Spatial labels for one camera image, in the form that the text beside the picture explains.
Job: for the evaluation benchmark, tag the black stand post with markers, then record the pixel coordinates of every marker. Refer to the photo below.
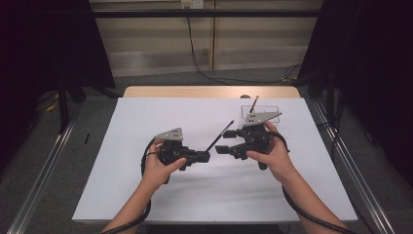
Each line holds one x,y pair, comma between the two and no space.
330,97
63,107

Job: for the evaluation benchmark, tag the white wall socket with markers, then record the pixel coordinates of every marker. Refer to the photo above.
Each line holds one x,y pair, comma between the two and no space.
192,3

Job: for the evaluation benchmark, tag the black curtain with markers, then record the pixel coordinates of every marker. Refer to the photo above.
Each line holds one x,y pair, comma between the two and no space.
42,48
373,65

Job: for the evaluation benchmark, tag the small black floor object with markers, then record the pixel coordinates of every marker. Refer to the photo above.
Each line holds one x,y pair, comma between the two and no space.
86,138

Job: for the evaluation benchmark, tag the thin black makeup brush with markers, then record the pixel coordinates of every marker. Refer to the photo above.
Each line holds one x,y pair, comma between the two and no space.
220,135

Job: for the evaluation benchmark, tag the aluminium floor rail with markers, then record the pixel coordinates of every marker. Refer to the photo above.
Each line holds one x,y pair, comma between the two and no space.
44,175
373,204

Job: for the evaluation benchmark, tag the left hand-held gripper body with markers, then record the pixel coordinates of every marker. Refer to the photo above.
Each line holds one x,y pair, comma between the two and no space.
173,149

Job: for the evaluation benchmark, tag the wooden table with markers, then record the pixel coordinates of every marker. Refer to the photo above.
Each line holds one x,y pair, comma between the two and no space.
195,92

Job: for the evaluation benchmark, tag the black horizontal bar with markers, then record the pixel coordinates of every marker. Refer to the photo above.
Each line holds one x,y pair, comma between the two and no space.
207,13

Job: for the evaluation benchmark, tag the orange-tipped black makeup brush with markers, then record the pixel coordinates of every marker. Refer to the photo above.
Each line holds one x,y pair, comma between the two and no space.
253,104

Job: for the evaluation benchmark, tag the person's right hand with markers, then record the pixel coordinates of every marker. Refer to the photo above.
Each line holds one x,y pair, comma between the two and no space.
276,159

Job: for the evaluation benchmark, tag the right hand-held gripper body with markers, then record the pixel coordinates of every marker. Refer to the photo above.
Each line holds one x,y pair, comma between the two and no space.
255,138

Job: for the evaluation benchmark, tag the white table cover board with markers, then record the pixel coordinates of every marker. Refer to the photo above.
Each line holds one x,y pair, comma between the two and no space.
207,195

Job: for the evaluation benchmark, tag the clear plastic organizer box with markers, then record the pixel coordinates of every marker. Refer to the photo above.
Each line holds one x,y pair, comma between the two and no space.
274,109

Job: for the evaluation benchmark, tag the person's left hand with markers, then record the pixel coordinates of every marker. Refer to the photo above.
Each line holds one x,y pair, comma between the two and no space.
159,172

